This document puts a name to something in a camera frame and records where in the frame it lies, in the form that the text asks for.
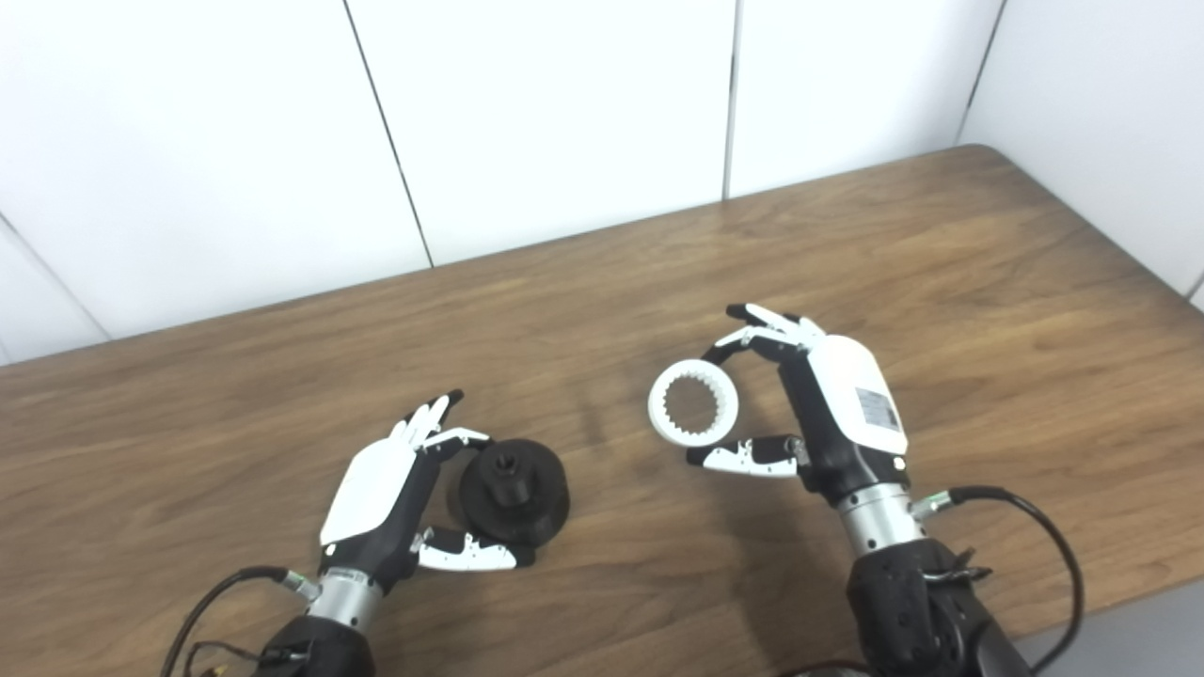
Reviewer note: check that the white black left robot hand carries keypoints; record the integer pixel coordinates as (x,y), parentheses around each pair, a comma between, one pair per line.
(367,494)

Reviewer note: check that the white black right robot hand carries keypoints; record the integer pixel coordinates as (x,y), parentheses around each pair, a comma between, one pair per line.
(847,395)

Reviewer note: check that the round black plastic part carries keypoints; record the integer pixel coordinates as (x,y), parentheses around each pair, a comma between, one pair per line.
(541,503)

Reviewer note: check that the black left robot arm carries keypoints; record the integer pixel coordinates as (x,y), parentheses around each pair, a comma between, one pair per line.
(320,651)

